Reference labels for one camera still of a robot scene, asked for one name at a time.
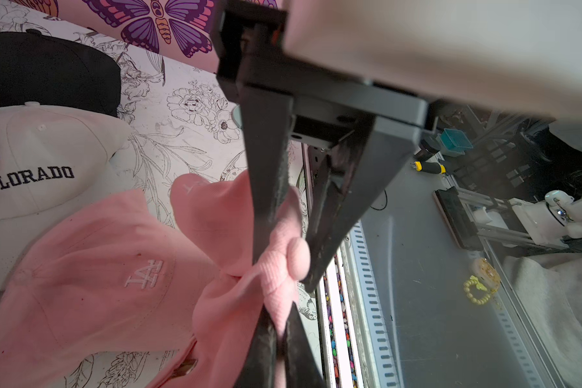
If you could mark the white Colorado cap centre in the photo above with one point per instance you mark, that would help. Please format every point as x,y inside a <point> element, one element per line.
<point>54,161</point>

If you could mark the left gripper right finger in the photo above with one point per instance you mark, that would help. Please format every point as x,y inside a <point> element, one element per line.
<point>300,366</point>

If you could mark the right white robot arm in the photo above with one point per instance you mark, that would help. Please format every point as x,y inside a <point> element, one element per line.
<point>517,56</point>

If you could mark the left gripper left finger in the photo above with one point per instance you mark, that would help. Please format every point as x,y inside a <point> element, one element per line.
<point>258,370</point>

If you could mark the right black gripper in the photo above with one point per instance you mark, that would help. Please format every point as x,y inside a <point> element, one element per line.
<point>248,39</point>

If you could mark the aluminium front rail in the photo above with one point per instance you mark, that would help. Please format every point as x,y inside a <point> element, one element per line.
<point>356,348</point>

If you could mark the pink cap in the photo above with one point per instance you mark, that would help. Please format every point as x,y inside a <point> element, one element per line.
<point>218,218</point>
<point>109,278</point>

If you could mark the black cap back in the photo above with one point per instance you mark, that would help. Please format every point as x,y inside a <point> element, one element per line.
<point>53,71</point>

